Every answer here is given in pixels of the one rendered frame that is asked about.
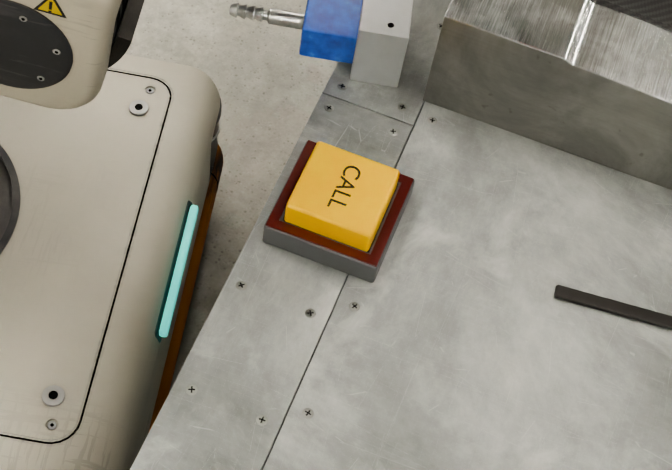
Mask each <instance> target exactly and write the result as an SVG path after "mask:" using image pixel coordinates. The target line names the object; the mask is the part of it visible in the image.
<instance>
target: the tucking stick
mask: <svg viewBox="0 0 672 470"><path fill-rule="evenodd" d="M554 297H555V298H557V299H560V300H564V301H568V302H571V303H575V304H579V305H582V306H586V307H589V308H593V309H597V310H600V311H604V312H607V313H611V314H615V315H618V316H622V317H625V318H629V319H633V320H636V321H640V322H644V323H647V324H651V325H654V326H658V327H662V328H665V329H669V330H672V316H670V315H666V314H663V313H659V312H655V311H652V310H648V309H645V308H641V307H637V306H634V305H630V304H627V303H623V302H619V301H616V300H612V299H608V298H605V297H601V296H598V295H594V294H590V293H587V292H583V291H579V290H576V289H572V288H569V287H565V286H561V285H557V286H556V287H555V293H554Z"/></svg>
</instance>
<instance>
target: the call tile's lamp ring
mask: <svg viewBox="0 0 672 470"><path fill-rule="evenodd" d="M316 144H317V143H316V142H313V141H310V140H308V141H307V143H306V145H305V147H304V149H303V151H302V153H301V155H300V157H299V159H298V161H297V163H296V165H295V167H294V169H293V171H292V173H291V175H290V177H289V179H288V181H287V183H286V185H285V187H284V189H283V191H282V193H281V195H280V197H279V199H278V201H277V203H276V205H275V207H274V209H273V211H272V213H271V215H270V217H269V219H268V221H267V223H266V226H268V227H271V228H274V229H276V230H279V231H281V232H284V233H287V234H289V235H292V236H295V237H297V238H300V239H303V240H305V241H308V242H311V243H313V244H316V245H319V246H321V247H324V248H326V249H329V250H332V251H334V252H337V253H340V254H342V255H345V256H348V257H350V258H353V259H356V260H358V261H361V262H364V263H366V264H369V265H371V266H374V267H377V265H378V262H379V260H380V258H381V255H382V253H383V251H384V248H385V246H386V244H387V241H388V239H389V237H390V234H391V232H392V230H393V227H394V225H395V223H396V220H397V218H398V216H399V213H400V211H401V209H402V206H403V204H404V202H405V199H406V197H407V194H408V192H409V190H410V187H411V185H412V183H413V180H414V179H413V178H411V177H408V176H405V175H403V174H400V175H399V179H398V182H400V183H401V185H400V187H399V190H398V192H397V194H396V197H395V199H394V201H393V204H392V206H391V208H390V211H389V213H388V215H387V217H386V220H385V222H384V224H383V227H382V229H381V231H380V234H379V236H378V238H377V241H376V243H375V245H374V247H373V250H372V252H371V254H367V253H364V252H362V251H359V250H356V249H354V248H351V247H348V246H346V245H343V244H340V243H338V242H335V241H332V240H330V239H327V238H325V237H322V236H319V235H317V234H314V233H311V232H309V231H306V230H303V229H301V228H298V227H295V226H293V225H290V224H287V223H285V222H282V221H279V220H280V218H281V216H282V214H283V212H284V210H285V208H286V204H287V202H288V200H289V198H290V196H291V194H292V192H293V190H294V188H295V186H296V184H297V182H298V180H299V178H300V176H301V174H302V172H303V170H304V168H305V166H306V164H307V162H308V160H309V158H310V156H311V154H312V152H313V150H314V148H315V146H316Z"/></svg>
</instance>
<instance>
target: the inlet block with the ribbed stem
mask: <svg viewBox="0 0 672 470"><path fill-rule="evenodd" d="M412 9H413V0H307V5H306V10H305V13H299V12H293V11H288V10H282V9H276V8H270V9H269V10H264V7H261V8H256V6H250V7H247V4H245V5H239V3H234V4H231V5H230V9H229V14H230V15H232V16H233V17H235V18H237V16H239V17H241V18H243V19H244V20H245V18H246V17H247V18H249V19H250V20H252V21H253V20H254V19H256V20H258V21H260V22H262V20H266V21H267V22H268V24H271V25H277V26H283V27H289V28H295V29H301V30H302V32H301V40H300V47H299V54H300V55H303V56H308V57H314V58H320V59H326V60H332V61H338V62H344V63H350V64H352V67H351V73H350V80H355V81H361V82H366V83H372V84H378V85H384V86H390V87H397V86H398V83H399V79H400V74H401V70H402V66H403V62H404V58H405V53H406V49H407V45H408V41H409V34H410V26H411V17H412Z"/></svg>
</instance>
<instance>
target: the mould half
mask: <svg viewBox="0 0 672 470"><path fill-rule="evenodd" d="M423 101H426V102H429V103H432V104H434V105H437V106H440V107H443V108H445V109H448V110H451V111H454V112H456V113H459V114H462V115H465V116H468V117H470V118H473V119H476V120H479V121H481V122H484V123H487V124H490V125H493V126H495V127H498V128H501V129H504V130H506V131H509V132H512V133H515V134H518V135H520V136H523V137H526V138H529V139H531V140H534V141H537V142H540V143H542V144H545V145H548V146H551V147H554V148H556V149H559V150H562V151H565V152H567V153H570V154H573V155H576V156H579V157H581V158H584V159H587V160H590V161H592V162H595V163H598V164H601V165H604V166H606V167H609V168H612V169H615V170H617V171H620V172H623V173H626V174H628V175H631V176H634V177H637V178H640V179H642V180H645V181H648V182H651V183H653V184H656V185H659V186H662V187H665V188H667V189H670V190H672V32H669V31H667V30H664V29H662V28H659V27H657V26H654V25H652V24H649V23H647V22H644V21H642V20H639V19H637V18H634V17H632V16H629V15H626V14H624V13H621V12H619V11H616V10H613V9H610V8H608V7H605V6H602V5H599V4H596V3H594V2H592V1H591V0H452V1H451V3H450V5H449V7H448V10H447V12H446V14H445V16H444V20H443V24H442V28H441V31H440V35H439V39H438V43H437V46H436V50H435V54H434V58H433V61H432V65H431V69H430V73H429V76H428V80H427V84H426V88H425V91H424V95H423Z"/></svg>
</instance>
